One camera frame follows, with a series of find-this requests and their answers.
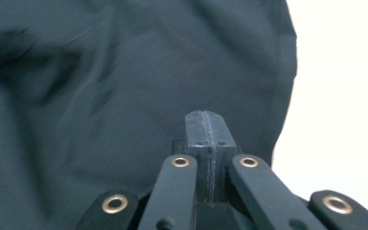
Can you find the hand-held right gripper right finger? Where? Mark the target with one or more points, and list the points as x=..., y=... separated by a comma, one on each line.
x=222, y=134

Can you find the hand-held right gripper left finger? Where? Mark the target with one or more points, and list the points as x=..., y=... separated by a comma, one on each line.
x=196, y=134

